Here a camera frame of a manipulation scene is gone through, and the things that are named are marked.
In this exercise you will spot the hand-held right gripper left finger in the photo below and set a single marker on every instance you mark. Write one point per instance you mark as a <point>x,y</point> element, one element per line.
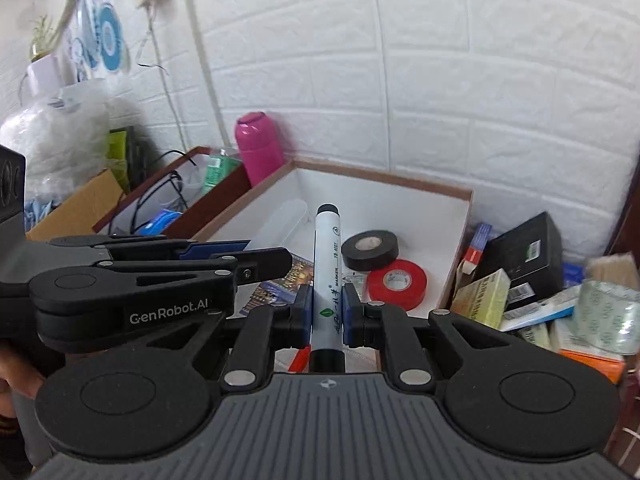
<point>303,312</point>

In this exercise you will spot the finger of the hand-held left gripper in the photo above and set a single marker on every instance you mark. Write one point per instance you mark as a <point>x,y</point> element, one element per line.
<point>220,248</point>
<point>260,265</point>

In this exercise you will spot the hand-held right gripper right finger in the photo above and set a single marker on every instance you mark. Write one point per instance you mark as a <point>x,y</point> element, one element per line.
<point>353,316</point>

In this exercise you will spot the white marker pen black cap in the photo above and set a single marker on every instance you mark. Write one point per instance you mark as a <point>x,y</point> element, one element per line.
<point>327,260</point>

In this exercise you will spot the white cardboard box brown rim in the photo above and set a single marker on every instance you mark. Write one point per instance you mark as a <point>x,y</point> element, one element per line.
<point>400,200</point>

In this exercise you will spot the person's left hand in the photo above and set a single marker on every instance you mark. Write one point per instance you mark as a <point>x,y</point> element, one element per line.
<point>17,375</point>

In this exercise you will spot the colourful card packet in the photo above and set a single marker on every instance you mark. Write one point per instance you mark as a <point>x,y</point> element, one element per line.
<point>277,285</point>

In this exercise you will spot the red tape roll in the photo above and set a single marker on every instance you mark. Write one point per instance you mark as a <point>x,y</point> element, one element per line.
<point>397,285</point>

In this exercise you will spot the black tape roll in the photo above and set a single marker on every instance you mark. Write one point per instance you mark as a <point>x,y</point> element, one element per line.
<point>371,251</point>

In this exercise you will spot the plain cardboard box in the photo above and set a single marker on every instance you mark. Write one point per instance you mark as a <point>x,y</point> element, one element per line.
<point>80,205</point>

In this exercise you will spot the white plastic bag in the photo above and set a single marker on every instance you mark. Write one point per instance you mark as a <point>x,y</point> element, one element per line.
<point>55,140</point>

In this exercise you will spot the pink bottle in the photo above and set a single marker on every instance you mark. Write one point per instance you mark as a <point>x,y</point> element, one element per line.
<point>259,150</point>

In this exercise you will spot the lime green pouch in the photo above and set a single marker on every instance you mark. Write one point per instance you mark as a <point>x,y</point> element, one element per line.
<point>119,157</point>

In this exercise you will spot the potted plant white pot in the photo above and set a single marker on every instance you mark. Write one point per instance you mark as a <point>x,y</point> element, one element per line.
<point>44,72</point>

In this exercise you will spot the yellow green box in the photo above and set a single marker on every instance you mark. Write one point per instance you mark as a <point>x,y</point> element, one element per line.
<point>482,300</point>

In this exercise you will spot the blue red small box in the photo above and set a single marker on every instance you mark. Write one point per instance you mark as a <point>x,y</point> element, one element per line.
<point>476,250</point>

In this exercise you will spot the black box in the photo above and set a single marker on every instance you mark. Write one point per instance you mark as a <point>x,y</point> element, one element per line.
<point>525,255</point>

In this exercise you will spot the blue white flat packet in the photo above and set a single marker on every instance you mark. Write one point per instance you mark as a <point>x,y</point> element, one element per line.
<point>545,310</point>

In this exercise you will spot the orange box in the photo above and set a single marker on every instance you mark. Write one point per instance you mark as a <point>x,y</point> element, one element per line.
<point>595,362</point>

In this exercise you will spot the clear tape roll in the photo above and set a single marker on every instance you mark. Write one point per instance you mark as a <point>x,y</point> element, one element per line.
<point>607,317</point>

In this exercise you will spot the blue white wall decoration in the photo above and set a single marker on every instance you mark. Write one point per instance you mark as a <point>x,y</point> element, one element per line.
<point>107,35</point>

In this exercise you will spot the white wall conduit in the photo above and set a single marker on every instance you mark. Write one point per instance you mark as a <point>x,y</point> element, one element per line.
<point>205,60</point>

